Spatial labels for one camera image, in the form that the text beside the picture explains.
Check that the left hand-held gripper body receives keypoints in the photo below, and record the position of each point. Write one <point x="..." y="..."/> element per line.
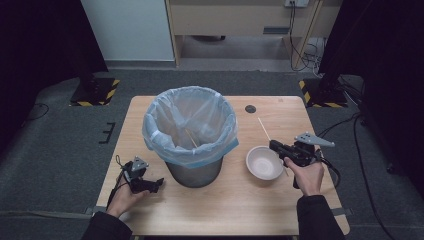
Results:
<point x="135" y="173"/>

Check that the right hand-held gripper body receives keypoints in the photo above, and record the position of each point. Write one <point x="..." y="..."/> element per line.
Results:
<point x="300" y="151"/>

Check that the white bowl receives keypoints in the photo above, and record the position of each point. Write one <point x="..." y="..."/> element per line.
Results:
<point x="264" y="163"/>

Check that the wooden chopstick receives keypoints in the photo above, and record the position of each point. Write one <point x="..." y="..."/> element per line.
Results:
<point x="191" y="138"/>
<point x="264" y="128"/>

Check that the metal trash can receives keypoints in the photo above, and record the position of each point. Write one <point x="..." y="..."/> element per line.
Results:
<point x="195" y="175"/>

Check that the translucent blue trash bag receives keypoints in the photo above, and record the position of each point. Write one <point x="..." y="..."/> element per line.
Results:
<point x="160" y="140"/>

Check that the person's right hand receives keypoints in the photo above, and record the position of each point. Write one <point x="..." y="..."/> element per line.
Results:
<point x="308" y="176"/>

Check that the person's left hand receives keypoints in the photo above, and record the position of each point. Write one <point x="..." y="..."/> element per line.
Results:
<point x="123" y="200"/>

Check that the black round table cap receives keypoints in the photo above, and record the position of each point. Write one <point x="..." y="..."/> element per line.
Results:
<point x="250" y="109"/>

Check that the black striped stand base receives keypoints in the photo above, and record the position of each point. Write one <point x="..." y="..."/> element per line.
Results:
<point x="95" y="91"/>
<point x="321" y="95"/>

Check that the black curtain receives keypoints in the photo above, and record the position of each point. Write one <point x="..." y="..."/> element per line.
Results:
<point x="383" y="50"/>
<point x="40" y="36"/>

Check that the white wall socket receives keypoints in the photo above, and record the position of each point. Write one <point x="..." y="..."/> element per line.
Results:
<point x="296" y="2"/>

